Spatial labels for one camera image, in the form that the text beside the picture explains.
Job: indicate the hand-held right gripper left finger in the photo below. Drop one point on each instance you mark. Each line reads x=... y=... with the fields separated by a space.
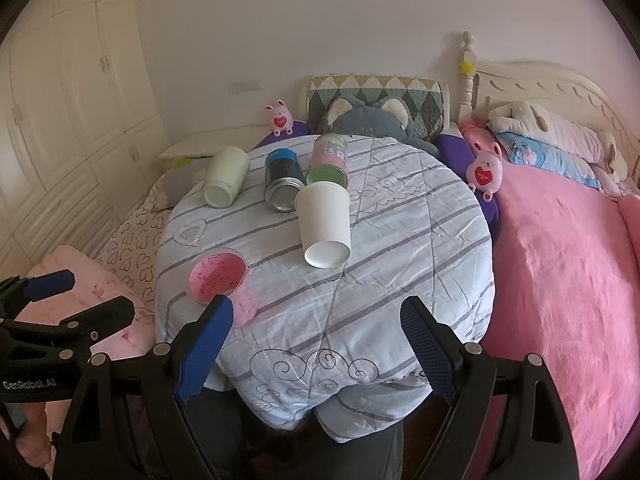
x=205 y=345

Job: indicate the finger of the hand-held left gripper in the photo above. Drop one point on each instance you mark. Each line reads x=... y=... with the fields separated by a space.
x=100 y=317
x=50 y=282

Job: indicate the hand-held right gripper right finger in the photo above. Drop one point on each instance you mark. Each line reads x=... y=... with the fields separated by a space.
x=427 y=345

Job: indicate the white paper cup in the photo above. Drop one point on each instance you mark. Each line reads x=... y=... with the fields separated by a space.
x=325 y=225

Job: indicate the pink plastic cup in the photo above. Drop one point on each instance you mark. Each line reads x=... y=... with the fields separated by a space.
x=217 y=277

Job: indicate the pale green cup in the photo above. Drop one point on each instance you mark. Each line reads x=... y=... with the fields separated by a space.
x=227 y=175

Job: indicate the blue and black metal cup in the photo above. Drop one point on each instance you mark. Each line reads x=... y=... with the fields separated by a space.
x=284 y=177

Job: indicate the pink and green cup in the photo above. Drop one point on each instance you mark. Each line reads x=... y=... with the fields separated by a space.
x=327 y=157

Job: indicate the person's left hand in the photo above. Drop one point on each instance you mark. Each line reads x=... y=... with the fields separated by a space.
x=35 y=435

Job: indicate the light pink floral blanket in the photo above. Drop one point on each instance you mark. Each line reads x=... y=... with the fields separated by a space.
x=100 y=284

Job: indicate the heart print bedsheet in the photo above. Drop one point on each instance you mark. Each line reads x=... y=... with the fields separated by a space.
x=135 y=250

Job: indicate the striped white quilt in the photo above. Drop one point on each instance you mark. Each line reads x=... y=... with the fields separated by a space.
x=360 y=310

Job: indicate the person's dark trousers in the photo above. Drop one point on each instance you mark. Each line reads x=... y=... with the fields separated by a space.
x=350 y=455

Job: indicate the pink fluffy blanket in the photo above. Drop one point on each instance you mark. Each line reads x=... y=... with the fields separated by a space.
x=550 y=285

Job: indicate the grey pillow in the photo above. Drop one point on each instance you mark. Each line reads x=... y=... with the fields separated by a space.
x=180 y=185

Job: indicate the cream wardrobe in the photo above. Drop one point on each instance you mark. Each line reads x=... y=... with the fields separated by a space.
x=75 y=110

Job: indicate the small pink rabbit plush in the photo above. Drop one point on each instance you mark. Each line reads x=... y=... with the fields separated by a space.
x=280 y=120
x=484 y=172

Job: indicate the white nightstand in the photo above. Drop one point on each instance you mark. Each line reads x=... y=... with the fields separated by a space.
x=210 y=146

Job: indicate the blue printed pillow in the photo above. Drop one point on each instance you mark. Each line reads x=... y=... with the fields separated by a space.
x=550 y=158

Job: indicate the grey cat plush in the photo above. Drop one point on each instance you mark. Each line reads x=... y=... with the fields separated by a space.
x=370 y=120

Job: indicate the white and pink plush pillow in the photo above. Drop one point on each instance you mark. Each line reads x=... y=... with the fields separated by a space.
x=550 y=127

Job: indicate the diamond pattern quilted cushion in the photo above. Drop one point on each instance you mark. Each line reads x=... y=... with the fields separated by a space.
x=375 y=91

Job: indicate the yellow star sticker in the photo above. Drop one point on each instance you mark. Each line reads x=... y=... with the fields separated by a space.
x=466 y=66

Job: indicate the cream wooden headboard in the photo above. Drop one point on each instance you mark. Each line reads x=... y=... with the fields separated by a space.
x=550 y=82

